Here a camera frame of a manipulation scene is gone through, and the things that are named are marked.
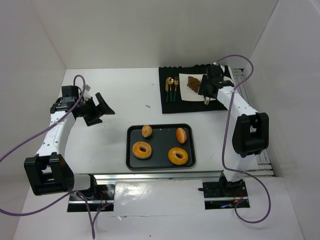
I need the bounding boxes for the chocolate croissant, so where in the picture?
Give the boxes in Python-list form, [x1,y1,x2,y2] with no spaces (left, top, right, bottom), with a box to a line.
[187,76,201,93]

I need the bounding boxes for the metal tongs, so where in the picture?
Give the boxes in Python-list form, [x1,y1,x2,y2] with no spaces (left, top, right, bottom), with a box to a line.
[203,66,211,105]

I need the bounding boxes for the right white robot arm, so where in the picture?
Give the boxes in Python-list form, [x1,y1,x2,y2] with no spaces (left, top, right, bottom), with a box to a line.
[197,63,269,195]

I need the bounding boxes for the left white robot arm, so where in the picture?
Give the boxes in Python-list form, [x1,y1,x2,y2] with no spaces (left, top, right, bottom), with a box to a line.
[24,85,115,196]

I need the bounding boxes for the white square plate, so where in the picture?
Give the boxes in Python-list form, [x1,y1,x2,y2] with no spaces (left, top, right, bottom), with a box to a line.
[179,73,204,102]

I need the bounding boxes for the gold fork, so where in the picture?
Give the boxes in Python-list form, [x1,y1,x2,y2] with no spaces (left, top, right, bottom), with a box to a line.
[173,76,179,103]

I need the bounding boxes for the gold spoon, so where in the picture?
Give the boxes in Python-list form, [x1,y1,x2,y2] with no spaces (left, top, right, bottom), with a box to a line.
[168,77,174,102]

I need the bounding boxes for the black placemat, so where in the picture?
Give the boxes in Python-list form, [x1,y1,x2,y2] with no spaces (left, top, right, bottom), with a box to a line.
[158,64,226,114]

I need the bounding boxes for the gold knife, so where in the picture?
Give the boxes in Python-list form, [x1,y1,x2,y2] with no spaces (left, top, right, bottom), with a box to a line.
[165,78,169,103]

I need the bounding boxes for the small round bun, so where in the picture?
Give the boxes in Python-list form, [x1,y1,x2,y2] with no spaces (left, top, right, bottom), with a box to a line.
[141,125,153,138]

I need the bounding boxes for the glazed donut left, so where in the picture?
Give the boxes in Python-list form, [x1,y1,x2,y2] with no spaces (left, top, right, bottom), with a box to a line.
[132,141,152,160]

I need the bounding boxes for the glazed donut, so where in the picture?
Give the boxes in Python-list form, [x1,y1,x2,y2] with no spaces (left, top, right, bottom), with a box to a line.
[168,147,189,166]
[132,141,152,160]

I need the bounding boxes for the round bun right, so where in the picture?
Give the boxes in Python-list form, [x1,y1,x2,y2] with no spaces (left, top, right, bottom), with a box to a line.
[176,127,188,144]

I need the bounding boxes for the black baking tray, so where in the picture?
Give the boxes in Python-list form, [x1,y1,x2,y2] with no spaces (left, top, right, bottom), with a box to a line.
[125,123,196,171]

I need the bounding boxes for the glazed donut right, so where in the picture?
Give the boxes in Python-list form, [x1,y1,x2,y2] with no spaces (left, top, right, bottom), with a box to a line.
[168,147,189,166]

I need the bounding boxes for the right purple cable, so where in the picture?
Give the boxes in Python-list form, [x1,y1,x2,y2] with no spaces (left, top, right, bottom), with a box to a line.
[214,54,272,224]

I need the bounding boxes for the purple cable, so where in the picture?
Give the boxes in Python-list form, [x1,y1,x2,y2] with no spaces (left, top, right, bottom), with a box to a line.
[214,54,272,224]
[0,74,113,240]

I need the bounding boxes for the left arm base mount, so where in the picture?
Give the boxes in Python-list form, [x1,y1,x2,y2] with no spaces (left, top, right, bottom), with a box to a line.
[67,174,116,213]

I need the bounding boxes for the aluminium front rail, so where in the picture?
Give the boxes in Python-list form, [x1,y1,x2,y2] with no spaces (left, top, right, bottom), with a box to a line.
[93,171,221,181]

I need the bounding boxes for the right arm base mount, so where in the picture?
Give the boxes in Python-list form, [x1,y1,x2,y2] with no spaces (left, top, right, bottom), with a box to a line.
[198,175,250,210]

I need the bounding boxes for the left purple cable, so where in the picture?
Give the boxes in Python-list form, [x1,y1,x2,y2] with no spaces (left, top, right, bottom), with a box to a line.
[0,74,113,240]

